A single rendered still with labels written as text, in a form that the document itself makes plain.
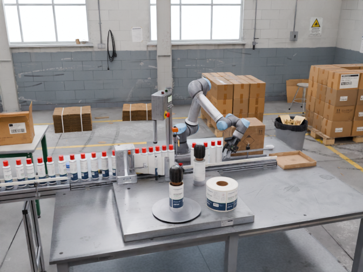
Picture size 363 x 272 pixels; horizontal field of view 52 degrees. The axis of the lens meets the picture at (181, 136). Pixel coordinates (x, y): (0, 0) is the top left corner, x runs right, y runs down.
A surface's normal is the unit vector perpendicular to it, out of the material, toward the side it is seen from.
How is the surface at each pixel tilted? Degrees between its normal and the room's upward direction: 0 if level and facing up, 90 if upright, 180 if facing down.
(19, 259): 0
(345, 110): 87
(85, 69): 90
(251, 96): 91
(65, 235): 0
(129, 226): 0
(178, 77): 90
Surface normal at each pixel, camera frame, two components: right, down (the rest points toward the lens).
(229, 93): 0.20, 0.33
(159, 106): -0.34, 0.31
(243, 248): 0.00, -0.95
